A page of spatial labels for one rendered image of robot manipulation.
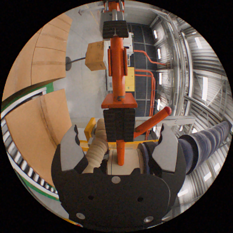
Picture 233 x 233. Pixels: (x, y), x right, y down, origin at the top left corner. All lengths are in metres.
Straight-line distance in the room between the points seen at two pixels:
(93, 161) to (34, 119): 0.28
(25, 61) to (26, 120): 0.61
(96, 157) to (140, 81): 10.85
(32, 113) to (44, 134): 0.11
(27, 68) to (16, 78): 0.15
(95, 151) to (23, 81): 0.75
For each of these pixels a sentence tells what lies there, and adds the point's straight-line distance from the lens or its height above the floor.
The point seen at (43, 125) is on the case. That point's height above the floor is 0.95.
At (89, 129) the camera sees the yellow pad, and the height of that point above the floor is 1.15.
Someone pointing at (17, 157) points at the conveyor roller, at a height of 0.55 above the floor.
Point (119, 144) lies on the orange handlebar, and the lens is 0.20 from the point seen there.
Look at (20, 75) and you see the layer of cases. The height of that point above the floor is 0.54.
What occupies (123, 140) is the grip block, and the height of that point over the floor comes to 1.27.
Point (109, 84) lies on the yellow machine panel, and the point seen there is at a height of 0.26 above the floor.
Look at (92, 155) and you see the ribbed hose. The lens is 0.18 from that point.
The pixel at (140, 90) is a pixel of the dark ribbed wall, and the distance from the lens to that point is 11.09.
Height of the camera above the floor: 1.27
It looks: 3 degrees down
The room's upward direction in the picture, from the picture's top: 89 degrees clockwise
